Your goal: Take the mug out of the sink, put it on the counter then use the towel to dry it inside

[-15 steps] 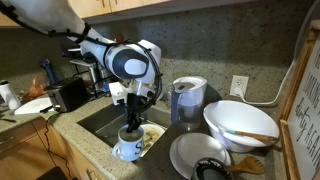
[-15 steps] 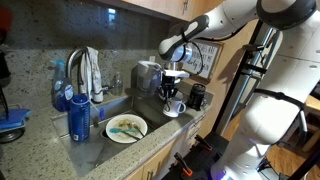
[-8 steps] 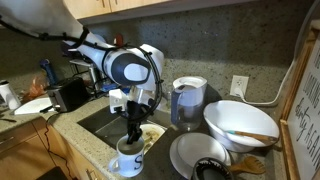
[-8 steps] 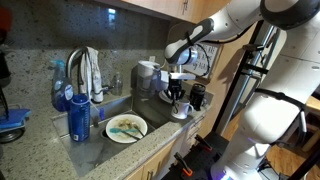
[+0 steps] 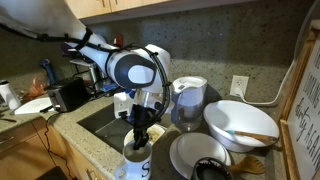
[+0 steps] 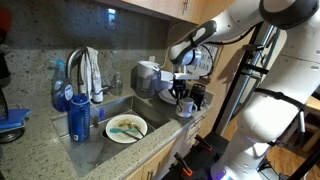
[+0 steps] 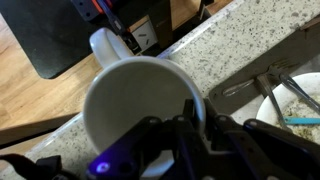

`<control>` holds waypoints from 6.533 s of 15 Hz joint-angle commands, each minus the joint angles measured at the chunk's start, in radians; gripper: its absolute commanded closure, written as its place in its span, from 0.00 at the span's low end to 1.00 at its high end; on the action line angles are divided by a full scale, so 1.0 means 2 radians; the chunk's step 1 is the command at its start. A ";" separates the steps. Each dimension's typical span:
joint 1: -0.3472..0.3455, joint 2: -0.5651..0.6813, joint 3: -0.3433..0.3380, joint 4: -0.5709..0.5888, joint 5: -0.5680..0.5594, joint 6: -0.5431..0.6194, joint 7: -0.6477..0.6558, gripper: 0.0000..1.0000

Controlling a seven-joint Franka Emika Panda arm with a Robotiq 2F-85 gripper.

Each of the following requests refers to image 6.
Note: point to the white dish towel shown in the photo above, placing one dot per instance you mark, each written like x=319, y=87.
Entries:
x=91, y=70

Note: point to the clean white plate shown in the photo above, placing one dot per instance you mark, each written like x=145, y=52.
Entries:
x=166, y=96

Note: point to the blue plastic tray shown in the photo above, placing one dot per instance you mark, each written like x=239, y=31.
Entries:
x=13, y=118

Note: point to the metal fork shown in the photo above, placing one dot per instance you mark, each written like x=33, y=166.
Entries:
x=138, y=129

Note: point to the wood framed text sign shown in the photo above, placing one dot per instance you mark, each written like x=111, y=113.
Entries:
x=208, y=65

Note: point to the red wall object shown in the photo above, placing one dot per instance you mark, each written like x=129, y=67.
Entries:
x=4, y=20

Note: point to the steel kitchen faucet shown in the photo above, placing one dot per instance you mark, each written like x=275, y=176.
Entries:
x=71, y=57

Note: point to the blue plastic water bottle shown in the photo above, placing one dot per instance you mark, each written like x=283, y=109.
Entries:
x=79, y=116

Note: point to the steel kitchen sink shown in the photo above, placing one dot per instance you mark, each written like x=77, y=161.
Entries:
x=96, y=150

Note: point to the large white bowl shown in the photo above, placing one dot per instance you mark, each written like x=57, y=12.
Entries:
x=166, y=80

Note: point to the white mug with letter S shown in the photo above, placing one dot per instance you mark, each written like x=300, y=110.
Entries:
x=185, y=107

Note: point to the white wall outlet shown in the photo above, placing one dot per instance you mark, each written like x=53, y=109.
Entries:
x=152, y=59

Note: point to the wooden base cabinet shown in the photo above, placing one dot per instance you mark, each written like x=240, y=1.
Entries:
x=160, y=160

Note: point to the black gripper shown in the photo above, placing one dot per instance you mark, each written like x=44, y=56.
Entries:
x=179, y=86

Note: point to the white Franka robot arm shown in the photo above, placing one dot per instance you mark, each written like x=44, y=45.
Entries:
x=273, y=110

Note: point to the blue dish spray bottle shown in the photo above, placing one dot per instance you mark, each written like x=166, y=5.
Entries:
x=60, y=93

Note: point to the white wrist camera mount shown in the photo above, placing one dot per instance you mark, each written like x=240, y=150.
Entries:
x=186, y=76

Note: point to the black metal robot stand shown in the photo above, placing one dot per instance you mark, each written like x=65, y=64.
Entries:
x=246, y=66

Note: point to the black orange clamp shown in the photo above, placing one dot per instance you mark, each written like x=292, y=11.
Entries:
x=203, y=142
x=183, y=164

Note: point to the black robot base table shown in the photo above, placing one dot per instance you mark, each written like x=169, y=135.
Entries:
x=203, y=160

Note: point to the white water filter pitcher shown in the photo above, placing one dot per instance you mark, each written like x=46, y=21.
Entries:
x=146, y=76

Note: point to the teal silicone spatula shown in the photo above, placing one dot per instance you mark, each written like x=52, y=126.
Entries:
x=117, y=130

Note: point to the clear soap dispenser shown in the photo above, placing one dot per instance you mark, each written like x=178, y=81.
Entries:
x=116, y=85

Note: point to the dirty white plate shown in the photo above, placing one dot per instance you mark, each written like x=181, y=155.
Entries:
x=125, y=135

